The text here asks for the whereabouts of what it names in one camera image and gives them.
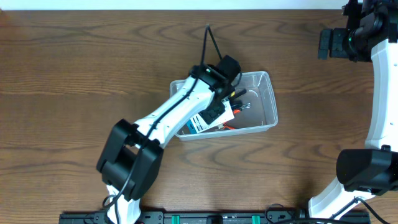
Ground clear plastic storage container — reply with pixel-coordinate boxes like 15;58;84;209
176;71;278;141

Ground blue white screwdriver box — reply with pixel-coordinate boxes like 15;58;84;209
186;100;234;134

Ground silver combination wrench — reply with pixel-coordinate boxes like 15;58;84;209
239;103;251;111

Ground black mounting rail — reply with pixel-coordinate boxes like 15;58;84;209
58;210;371;224

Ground small black handled hammer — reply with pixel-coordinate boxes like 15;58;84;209
229;89;247;101

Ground red handled pliers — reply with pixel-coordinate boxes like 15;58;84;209
220;109;242;130

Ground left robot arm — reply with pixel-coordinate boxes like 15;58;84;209
96;55;241;223

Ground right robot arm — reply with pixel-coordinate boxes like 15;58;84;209
308;0;397;223

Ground left black cable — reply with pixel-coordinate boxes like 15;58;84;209
101;24;243;224

